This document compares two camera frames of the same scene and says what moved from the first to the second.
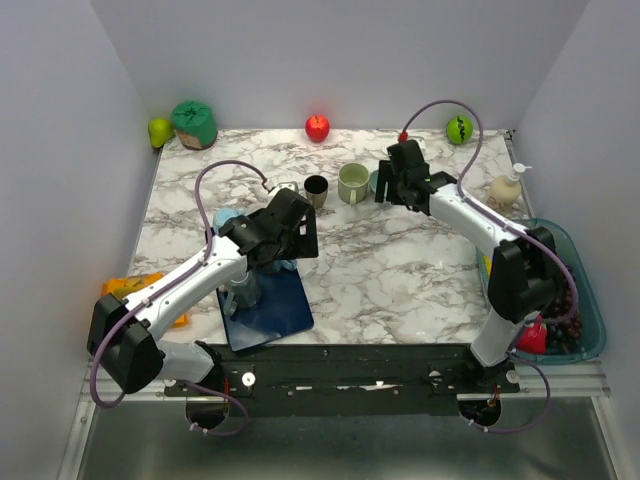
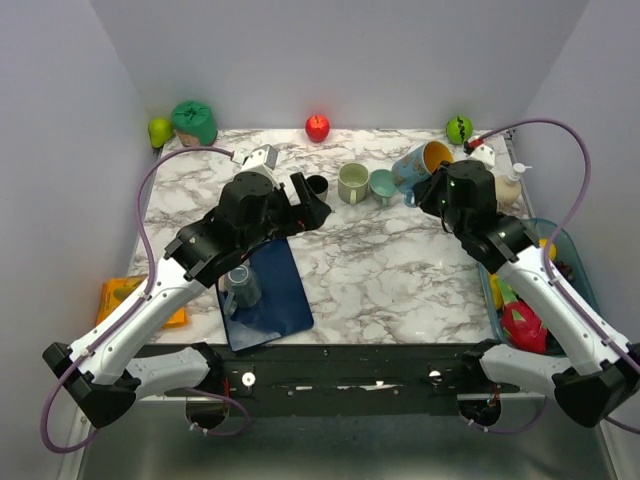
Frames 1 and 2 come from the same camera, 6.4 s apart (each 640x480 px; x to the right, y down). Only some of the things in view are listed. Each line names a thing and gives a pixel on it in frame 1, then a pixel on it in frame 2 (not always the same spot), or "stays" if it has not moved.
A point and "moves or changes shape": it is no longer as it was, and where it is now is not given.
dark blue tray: (282, 310) stays
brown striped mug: (316, 187) stays
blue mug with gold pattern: (285, 264) moves or changes shape
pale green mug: (353, 179) stays
